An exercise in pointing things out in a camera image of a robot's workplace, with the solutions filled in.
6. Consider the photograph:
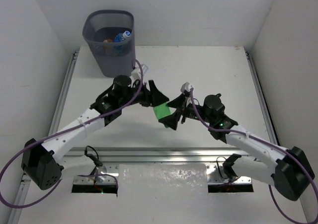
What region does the aluminium rail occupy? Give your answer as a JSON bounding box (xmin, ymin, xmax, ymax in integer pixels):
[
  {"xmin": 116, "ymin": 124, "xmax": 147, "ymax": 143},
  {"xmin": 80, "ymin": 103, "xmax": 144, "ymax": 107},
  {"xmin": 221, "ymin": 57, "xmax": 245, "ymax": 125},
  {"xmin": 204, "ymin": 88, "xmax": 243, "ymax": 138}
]
[
  {"xmin": 7, "ymin": 50, "xmax": 79, "ymax": 224},
  {"xmin": 245, "ymin": 51, "xmax": 279, "ymax": 145},
  {"xmin": 67, "ymin": 147, "xmax": 259, "ymax": 163}
]

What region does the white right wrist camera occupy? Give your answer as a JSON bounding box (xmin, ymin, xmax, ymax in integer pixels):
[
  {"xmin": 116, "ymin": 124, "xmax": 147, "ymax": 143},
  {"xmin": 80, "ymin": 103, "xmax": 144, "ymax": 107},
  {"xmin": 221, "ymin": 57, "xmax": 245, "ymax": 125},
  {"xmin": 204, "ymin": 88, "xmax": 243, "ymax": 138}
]
[{"xmin": 180, "ymin": 82, "xmax": 193, "ymax": 94}]

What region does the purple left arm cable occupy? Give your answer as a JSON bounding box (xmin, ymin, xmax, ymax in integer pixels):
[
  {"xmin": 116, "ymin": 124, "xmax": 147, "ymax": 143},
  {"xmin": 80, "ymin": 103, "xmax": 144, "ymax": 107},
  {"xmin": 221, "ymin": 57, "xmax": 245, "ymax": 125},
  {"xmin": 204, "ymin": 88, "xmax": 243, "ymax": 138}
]
[{"xmin": 0, "ymin": 59, "xmax": 145, "ymax": 209}]

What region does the aluminium right side rail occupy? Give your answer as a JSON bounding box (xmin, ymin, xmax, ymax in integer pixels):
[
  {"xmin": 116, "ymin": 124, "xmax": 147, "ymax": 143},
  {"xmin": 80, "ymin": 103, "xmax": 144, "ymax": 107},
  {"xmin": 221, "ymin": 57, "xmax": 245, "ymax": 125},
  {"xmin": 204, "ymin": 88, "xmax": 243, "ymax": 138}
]
[{"xmin": 245, "ymin": 51, "xmax": 279, "ymax": 145}]

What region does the aluminium front rail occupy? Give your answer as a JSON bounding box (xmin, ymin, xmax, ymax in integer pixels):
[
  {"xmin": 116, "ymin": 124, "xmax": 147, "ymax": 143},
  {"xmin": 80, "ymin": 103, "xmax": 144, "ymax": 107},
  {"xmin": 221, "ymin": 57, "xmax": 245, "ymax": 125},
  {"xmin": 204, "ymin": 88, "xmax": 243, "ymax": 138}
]
[{"xmin": 67, "ymin": 147, "xmax": 259, "ymax": 163}]

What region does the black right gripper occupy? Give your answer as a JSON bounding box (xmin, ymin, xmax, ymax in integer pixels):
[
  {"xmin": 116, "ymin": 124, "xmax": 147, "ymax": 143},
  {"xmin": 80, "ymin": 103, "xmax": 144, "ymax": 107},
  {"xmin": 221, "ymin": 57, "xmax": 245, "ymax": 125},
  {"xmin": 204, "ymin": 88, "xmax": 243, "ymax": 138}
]
[{"xmin": 159, "ymin": 92, "xmax": 214, "ymax": 129}]

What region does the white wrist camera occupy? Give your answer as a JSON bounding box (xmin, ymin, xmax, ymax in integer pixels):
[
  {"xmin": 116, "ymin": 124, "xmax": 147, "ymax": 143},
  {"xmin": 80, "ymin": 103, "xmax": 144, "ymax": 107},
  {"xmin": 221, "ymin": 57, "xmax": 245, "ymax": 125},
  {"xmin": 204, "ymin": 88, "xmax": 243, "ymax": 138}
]
[
  {"xmin": 180, "ymin": 82, "xmax": 193, "ymax": 94},
  {"xmin": 131, "ymin": 64, "xmax": 149, "ymax": 80}
]

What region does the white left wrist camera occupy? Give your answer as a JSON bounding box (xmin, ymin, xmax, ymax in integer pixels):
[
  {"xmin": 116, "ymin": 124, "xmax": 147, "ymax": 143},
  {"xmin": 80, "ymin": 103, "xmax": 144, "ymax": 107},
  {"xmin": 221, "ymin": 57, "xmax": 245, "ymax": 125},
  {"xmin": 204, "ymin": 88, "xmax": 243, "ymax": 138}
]
[{"xmin": 131, "ymin": 64, "xmax": 149, "ymax": 80}]

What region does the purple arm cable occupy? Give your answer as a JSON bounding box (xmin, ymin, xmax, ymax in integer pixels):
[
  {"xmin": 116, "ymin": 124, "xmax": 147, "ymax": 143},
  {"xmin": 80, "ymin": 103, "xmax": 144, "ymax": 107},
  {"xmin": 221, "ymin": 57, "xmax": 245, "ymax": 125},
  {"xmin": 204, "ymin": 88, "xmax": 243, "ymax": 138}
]
[
  {"xmin": 0, "ymin": 59, "xmax": 145, "ymax": 209},
  {"xmin": 188, "ymin": 87, "xmax": 316, "ymax": 224}
]

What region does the orange juice bottle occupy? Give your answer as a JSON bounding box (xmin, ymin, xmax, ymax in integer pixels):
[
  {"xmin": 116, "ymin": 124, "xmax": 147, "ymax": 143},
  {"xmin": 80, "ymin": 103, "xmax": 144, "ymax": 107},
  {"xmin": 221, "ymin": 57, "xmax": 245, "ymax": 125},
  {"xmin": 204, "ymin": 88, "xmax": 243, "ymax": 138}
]
[{"xmin": 103, "ymin": 39, "xmax": 113, "ymax": 56}]

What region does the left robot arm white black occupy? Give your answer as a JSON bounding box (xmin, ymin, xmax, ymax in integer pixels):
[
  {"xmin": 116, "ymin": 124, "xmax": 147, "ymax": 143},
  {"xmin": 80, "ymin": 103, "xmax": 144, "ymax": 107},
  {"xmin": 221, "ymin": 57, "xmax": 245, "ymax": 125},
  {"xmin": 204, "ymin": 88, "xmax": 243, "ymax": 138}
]
[{"xmin": 21, "ymin": 75, "xmax": 169, "ymax": 190}]

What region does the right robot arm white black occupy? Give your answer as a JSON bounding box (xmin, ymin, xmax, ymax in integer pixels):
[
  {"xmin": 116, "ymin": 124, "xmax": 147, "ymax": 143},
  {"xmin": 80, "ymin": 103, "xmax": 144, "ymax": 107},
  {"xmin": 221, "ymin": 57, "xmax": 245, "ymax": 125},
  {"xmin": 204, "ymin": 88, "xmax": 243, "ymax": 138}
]
[{"xmin": 159, "ymin": 92, "xmax": 315, "ymax": 201}]

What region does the clear bottle dark blue label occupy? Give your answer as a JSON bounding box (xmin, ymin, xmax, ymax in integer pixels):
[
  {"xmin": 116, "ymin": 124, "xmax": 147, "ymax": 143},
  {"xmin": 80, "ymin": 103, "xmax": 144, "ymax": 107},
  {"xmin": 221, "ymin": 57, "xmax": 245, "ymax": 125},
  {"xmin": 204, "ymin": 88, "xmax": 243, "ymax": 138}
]
[{"xmin": 113, "ymin": 30, "xmax": 131, "ymax": 56}]

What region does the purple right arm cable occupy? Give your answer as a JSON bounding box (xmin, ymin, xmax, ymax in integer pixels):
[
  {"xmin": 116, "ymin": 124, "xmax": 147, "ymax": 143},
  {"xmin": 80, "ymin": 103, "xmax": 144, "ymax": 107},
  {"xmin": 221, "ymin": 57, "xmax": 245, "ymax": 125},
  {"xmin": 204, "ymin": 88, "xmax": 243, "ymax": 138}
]
[{"xmin": 188, "ymin": 87, "xmax": 316, "ymax": 224}]

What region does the grey mesh waste bin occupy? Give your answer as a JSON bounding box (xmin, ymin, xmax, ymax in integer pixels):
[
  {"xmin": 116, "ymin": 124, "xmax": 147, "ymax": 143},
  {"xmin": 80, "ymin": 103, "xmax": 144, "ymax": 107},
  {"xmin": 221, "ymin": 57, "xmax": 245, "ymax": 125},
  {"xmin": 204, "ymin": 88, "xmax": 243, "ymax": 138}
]
[{"xmin": 82, "ymin": 9, "xmax": 136, "ymax": 77}]

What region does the aluminium left side rail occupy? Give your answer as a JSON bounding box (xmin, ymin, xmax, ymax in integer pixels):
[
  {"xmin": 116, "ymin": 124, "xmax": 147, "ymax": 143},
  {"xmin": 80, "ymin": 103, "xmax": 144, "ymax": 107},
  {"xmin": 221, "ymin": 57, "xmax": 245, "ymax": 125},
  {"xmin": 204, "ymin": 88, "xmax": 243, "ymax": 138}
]
[{"xmin": 7, "ymin": 50, "xmax": 79, "ymax": 224}]

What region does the green plastic bottle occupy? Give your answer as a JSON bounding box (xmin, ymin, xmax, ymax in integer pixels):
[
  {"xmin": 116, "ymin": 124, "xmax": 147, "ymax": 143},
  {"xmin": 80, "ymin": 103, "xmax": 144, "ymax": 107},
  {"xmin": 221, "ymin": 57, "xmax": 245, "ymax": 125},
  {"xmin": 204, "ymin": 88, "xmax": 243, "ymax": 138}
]
[{"xmin": 153, "ymin": 103, "xmax": 171, "ymax": 120}]

